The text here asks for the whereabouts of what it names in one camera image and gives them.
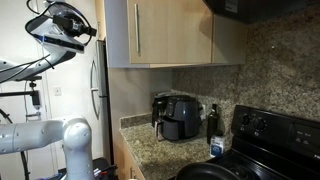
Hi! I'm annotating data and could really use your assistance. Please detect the black electric stove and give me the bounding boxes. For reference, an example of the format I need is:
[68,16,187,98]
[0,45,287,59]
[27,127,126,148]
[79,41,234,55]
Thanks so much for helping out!
[168,104,320,180]

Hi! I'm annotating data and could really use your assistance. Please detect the black over-range microwave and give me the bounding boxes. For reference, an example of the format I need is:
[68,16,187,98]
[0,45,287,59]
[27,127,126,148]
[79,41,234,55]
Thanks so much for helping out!
[203,0,320,25]

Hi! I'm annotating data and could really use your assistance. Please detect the wooden wall cabinet body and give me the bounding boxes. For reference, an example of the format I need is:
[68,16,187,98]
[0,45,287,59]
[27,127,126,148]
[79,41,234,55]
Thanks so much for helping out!
[128,13,248,70]

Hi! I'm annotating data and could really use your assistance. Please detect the dark glass oil bottle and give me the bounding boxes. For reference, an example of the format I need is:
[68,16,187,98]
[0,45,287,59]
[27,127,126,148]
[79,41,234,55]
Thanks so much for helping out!
[206,103,221,145]

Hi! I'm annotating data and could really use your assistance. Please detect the wooden base cabinet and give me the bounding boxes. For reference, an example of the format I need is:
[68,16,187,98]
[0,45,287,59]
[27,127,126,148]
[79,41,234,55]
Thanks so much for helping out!
[113,132,146,180]

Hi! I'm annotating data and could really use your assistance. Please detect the stainless steel refrigerator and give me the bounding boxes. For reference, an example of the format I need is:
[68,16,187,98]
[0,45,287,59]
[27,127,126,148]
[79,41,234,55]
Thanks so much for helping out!
[89,39,112,164]

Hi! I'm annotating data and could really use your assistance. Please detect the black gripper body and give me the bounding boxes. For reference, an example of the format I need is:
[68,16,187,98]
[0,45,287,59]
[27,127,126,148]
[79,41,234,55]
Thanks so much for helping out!
[52,14,89,36]

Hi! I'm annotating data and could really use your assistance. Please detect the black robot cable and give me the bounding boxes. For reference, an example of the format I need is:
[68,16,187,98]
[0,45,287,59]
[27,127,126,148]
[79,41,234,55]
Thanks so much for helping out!
[0,0,95,85]

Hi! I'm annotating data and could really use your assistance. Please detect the white wall outlet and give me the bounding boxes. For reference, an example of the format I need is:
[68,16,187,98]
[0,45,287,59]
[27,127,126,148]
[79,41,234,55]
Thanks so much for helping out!
[199,103,207,122]

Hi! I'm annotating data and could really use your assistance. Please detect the small white blue-label container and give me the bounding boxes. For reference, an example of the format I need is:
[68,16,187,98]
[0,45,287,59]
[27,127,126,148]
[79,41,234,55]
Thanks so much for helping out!
[209,129,226,159]

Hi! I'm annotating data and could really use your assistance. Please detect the white light switch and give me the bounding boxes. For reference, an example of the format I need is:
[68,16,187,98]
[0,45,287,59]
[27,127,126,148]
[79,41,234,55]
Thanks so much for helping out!
[53,85,63,97]

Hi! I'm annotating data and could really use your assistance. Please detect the black frying pan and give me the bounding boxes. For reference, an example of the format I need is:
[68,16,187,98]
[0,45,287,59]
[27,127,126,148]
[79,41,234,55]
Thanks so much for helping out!
[174,161,242,180]

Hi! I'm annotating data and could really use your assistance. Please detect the wooden cabinet door grey inside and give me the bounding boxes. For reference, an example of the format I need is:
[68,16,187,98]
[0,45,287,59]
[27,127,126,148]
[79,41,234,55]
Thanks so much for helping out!
[104,0,131,70]

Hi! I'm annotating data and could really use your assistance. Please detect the tall wooden side panel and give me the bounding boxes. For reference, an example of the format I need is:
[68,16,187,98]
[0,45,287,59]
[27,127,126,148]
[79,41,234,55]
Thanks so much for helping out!
[94,0,107,41]

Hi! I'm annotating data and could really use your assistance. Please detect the black air fryer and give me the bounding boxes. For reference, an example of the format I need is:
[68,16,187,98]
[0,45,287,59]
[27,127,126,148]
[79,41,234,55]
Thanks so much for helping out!
[154,94,203,142]

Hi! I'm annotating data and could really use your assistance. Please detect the long metal bar door handle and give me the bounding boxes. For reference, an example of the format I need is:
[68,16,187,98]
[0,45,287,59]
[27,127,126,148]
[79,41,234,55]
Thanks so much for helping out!
[133,3,141,54]

